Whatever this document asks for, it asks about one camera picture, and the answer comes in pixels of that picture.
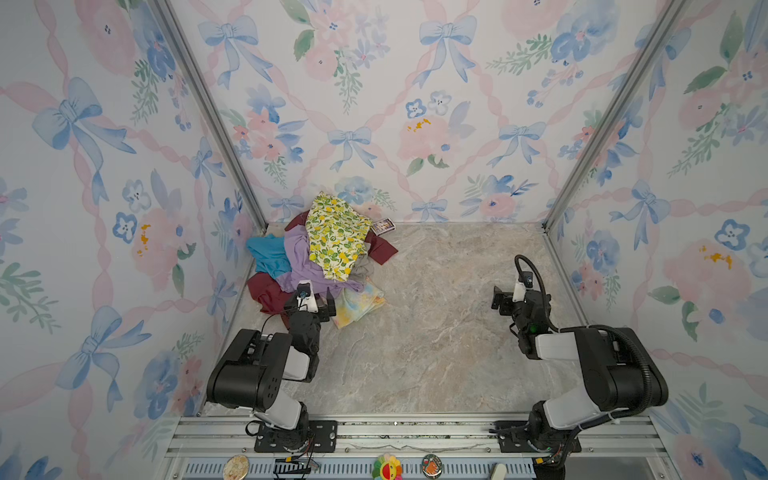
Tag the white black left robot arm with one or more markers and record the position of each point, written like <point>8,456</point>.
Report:
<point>251,371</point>

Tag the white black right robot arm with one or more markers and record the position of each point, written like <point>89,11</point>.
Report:
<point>618,378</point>

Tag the teal blue cloth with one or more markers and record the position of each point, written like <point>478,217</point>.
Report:
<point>270,255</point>

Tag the round dark sticker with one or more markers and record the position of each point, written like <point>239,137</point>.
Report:
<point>431,466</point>

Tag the corner aluminium post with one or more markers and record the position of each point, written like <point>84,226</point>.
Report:
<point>658,35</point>
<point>179,46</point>

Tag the pastel floral cloth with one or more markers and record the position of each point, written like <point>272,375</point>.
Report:
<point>352,306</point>

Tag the lemon print cloth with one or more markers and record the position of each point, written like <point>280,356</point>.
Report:
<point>336,235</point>

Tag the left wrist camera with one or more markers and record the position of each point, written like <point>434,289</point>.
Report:
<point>305,292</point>

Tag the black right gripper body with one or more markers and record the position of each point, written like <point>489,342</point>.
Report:
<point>501,298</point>

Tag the lavender purple cloth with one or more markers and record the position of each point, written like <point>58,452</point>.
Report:
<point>296,243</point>

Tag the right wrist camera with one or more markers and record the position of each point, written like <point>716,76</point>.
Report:
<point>524,283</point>

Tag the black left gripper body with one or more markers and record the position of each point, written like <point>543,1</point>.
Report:
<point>324,306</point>

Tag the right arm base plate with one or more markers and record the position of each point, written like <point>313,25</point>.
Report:
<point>522,437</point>

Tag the aluminium rail frame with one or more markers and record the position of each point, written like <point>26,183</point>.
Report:
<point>630,449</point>

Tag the round tan sticker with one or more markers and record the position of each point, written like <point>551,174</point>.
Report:
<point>236,468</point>

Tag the grey cloth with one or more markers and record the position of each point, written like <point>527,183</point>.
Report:
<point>362,269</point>

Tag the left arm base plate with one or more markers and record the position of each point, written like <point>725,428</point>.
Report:
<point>312,436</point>

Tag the small card box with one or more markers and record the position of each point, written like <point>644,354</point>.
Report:
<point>383,226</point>

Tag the right corner aluminium post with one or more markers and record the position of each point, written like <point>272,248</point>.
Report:
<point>658,35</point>

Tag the left corner aluminium post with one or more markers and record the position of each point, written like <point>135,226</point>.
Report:
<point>179,46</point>

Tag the maroon cloth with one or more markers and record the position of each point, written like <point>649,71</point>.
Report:
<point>266,290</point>

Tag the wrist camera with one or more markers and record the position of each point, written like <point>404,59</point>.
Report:
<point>524,283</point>
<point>305,292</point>

